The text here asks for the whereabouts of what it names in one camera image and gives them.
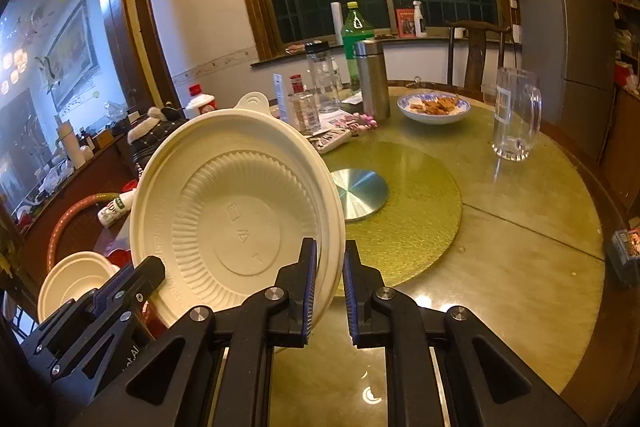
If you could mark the clear glass mug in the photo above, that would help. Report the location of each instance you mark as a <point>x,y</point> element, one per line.
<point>515,117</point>

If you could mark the round metal disc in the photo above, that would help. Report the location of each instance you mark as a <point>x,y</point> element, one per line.
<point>360,194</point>

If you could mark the red box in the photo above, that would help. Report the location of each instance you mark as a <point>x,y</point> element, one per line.
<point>405,24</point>

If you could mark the white spray bottle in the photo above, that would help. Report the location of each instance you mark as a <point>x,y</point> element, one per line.
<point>420,22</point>

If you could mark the stainless steel thermos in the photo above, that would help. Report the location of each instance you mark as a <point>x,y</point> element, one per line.
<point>372,82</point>

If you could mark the framed wall painting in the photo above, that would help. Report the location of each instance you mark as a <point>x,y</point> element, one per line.
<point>75,52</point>

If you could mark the white yogurt bottle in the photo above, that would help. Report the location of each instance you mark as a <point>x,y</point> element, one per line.
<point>115,209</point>

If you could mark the small drinking glass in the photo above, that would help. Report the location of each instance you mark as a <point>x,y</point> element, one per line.
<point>489,96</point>

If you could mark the large cream ribbed bowl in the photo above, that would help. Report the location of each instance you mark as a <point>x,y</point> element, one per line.
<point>235,217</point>

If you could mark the cluttered shelf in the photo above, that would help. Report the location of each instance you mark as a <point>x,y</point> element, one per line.
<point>627,7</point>

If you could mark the small glass bottle red cap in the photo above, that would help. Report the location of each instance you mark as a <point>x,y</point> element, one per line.
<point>305,109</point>

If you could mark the blue and white carton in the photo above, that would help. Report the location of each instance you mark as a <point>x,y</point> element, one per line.
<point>280,97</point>

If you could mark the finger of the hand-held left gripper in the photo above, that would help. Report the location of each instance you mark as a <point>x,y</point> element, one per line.
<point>150,272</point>
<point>112,289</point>

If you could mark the pink rag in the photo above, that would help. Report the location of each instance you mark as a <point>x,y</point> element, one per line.
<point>300,48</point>

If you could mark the wooden door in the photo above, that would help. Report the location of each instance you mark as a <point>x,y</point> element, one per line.
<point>135,17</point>

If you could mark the small printed box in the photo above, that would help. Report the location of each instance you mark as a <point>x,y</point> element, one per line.
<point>625,257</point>

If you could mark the pink wrapped candies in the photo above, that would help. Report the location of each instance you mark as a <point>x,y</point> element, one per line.
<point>360,121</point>

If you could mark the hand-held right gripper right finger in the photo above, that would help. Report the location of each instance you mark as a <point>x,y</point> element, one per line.
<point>351,297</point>

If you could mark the dark wooden chair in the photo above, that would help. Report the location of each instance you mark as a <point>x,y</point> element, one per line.
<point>475,52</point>

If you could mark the white liquor bottle red cap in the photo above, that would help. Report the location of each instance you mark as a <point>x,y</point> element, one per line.
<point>200,103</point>

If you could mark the roll of plastic wrap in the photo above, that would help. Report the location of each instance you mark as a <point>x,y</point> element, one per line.
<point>337,24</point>

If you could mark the grey refrigerator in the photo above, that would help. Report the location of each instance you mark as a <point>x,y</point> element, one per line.
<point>565,47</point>

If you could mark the green plastic bottle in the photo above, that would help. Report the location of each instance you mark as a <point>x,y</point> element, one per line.
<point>356,27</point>

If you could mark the fried snack pieces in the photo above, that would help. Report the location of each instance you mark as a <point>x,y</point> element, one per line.
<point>435,106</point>

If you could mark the clear bottle with black lid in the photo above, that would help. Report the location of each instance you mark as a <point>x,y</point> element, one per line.
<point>324,82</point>

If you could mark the large white foam bowl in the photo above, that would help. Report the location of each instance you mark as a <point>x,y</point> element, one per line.
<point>45,302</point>

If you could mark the blue patterned white dish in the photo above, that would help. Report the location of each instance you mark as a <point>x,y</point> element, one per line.
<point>432,118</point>

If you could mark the small cream ribbed bowl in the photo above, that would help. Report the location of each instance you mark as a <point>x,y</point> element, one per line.
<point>75,279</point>

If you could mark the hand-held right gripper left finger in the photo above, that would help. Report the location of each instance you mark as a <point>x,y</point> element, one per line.
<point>311,292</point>

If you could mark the green glass turntable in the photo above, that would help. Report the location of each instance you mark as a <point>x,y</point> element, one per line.
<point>420,207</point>

